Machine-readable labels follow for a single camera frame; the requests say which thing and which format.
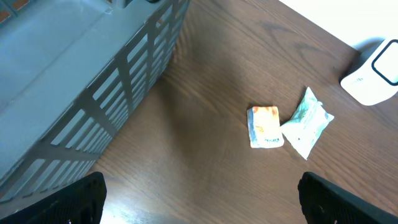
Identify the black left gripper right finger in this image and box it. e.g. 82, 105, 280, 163
298, 172, 397, 224

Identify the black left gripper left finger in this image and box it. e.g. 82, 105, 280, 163
1, 172, 107, 224

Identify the small orange packet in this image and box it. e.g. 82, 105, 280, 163
247, 106, 284, 149

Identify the grey plastic mesh basket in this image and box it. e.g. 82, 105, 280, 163
1, 0, 189, 216

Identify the teal snack pack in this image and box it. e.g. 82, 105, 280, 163
281, 87, 335, 160

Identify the white barcode scanner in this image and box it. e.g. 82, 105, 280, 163
340, 38, 397, 106

